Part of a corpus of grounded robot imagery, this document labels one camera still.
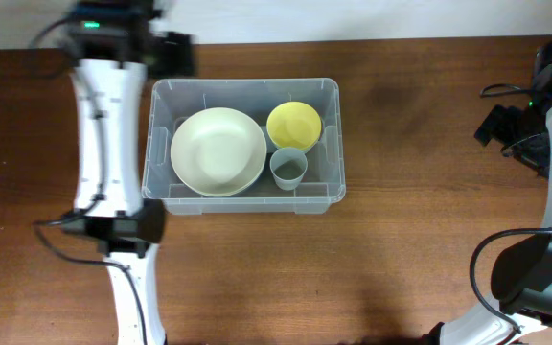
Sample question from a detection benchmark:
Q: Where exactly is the beige plate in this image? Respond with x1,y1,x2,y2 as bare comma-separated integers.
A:
175,156,266,197
170,107,267,197

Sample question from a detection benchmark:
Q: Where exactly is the grey cup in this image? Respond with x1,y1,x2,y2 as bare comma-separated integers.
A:
269,148,308,191

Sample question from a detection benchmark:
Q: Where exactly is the yellow bowl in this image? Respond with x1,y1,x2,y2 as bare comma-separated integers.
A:
266,102,322,151

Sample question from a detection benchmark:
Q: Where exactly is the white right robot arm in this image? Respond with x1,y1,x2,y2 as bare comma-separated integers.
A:
422,41,552,345

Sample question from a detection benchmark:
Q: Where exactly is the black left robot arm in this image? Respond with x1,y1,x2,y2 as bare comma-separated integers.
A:
59,1,194,344

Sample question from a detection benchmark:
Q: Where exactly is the clear plastic storage bin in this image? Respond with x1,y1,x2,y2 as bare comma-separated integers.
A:
142,78,346,215

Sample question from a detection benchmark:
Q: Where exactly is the green bowl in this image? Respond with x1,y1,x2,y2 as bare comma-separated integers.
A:
303,134,322,153

